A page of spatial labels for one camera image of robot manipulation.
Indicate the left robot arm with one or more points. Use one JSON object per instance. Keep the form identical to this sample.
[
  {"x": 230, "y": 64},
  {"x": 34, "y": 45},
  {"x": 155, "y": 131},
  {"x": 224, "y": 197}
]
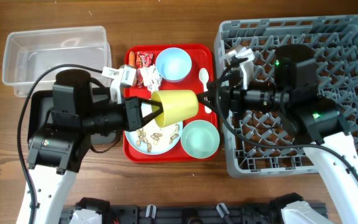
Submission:
[{"x": 56, "y": 149}]

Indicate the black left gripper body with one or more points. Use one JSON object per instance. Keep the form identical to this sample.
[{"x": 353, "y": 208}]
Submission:
[{"x": 133, "y": 114}]

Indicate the crumpled white napkin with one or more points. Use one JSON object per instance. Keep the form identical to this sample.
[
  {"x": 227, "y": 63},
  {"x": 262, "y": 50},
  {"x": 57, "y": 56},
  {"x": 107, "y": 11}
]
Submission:
[{"x": 151, "y": 78}]

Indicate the light blue plate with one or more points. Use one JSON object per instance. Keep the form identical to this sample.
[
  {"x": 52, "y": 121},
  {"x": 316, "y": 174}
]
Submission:
[{"x": 160, "y": 140}]

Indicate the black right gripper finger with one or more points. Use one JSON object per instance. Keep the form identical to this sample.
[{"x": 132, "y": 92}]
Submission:
[
  {"x": 210, "y": 87},
  {"x": 211, "y": 100}
]

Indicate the light blue bowl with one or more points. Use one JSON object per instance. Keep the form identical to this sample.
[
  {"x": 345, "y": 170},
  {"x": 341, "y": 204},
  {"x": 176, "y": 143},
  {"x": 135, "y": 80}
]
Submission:
[{"x": 173, "y": 64}]

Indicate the red serving tray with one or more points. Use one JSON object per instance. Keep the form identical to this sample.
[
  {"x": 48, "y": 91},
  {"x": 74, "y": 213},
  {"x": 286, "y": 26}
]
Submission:
[{"x": 201, "y": 57}]

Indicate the clear plastic bin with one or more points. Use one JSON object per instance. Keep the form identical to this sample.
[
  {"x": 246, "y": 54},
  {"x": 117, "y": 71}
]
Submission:
[{"x": 28, "y": 54}]

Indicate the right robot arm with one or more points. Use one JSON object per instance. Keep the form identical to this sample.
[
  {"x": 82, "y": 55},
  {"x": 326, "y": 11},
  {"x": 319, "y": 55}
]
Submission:
[{"x": 316, "y": 122}]

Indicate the black plastic bin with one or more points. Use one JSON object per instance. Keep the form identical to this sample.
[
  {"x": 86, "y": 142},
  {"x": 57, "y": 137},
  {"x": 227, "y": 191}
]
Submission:
[{"x": 41, "y": 102}]

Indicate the grey dishwasher rack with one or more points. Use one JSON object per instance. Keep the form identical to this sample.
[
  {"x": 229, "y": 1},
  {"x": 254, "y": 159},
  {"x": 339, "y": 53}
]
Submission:
[{"x": 334, "y": 41}]

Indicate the orange carrot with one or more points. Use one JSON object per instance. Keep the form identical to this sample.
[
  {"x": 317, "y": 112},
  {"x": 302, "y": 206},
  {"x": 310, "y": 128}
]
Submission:
[{"x": 131, "y": 58}]

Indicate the white plastic spoon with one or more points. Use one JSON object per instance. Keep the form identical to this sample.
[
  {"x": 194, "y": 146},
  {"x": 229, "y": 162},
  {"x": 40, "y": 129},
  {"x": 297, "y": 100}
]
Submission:
[{"x": 204, "y": 79}]

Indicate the peanut shells food scraps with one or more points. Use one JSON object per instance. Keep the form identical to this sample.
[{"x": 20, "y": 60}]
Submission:
[{"x": 154, "y": 137}]

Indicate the red snack wrapper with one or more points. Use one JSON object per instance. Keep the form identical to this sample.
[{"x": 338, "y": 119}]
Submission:
[{"x": 142, "y": 59}]

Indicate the mint green bowl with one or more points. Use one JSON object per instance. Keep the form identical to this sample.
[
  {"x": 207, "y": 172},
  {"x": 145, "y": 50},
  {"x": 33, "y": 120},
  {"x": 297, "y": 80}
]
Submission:
[{"x": 200, "y": 139}]

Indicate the yellow plastic cup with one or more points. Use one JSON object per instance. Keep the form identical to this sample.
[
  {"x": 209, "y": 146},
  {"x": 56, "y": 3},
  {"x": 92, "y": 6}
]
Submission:
[{"x": 177, "y": 105}]

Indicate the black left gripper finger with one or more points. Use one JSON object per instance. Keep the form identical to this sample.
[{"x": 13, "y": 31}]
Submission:
[
  {"x": 141, "y": 101},
  {"x": 147, "y": 118}
]

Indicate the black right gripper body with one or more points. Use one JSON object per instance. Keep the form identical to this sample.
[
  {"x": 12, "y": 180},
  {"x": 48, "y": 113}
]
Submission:
[{"x": 237, "y": 98}]

